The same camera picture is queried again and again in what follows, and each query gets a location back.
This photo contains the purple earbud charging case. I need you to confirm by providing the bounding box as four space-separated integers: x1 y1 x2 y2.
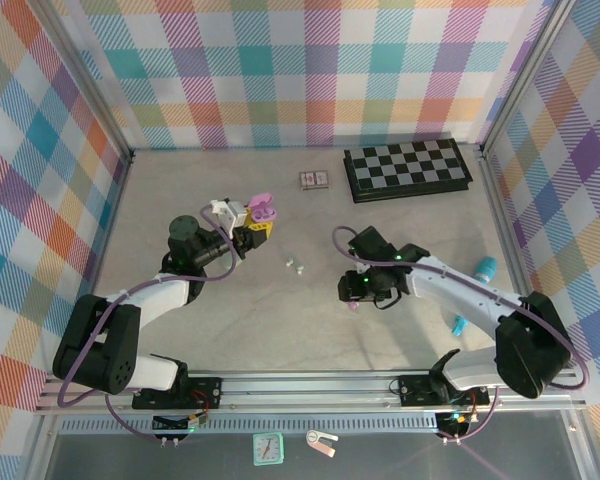
246 192 281 224

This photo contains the small playing card box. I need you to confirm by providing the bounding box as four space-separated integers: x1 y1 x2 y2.
298 171 331 192

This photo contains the teal cylindrical plastic object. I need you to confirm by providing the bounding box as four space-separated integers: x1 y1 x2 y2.
448 255 500 338

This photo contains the black folding chessboard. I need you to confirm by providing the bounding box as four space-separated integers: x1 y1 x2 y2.
343 139 474 205

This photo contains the small black controller board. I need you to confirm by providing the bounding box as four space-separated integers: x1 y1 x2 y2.
436 410 474 437
152 413 208 437

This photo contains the white and pink small tool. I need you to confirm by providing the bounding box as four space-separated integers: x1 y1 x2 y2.
304 429 340 458

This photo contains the perforated metal strip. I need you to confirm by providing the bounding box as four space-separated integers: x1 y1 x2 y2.
59 418 441 435

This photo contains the teal square clock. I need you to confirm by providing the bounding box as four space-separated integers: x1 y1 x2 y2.
252 431 284 468

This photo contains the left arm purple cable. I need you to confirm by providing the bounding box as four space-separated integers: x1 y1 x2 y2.
57 204 244 445

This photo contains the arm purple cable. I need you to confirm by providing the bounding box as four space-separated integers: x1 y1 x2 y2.
57 204 244 445
331 225 591 444

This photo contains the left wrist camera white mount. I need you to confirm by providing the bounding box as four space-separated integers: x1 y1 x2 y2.
208 198 248 233

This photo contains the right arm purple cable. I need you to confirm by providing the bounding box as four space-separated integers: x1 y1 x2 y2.
331 225 591 444

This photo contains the aluminium side rail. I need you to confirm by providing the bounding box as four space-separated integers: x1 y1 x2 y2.
479 148 552 370
69 154 134 376

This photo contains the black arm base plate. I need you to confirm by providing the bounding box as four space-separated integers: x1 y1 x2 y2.
131 376 224 411
397 373 492 408

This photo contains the aluminium mounting rail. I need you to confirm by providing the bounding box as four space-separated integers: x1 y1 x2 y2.
33 368 590 416

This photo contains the aluminium frame post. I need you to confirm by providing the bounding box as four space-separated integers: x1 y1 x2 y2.
37 0 135 164
478 0 579 159

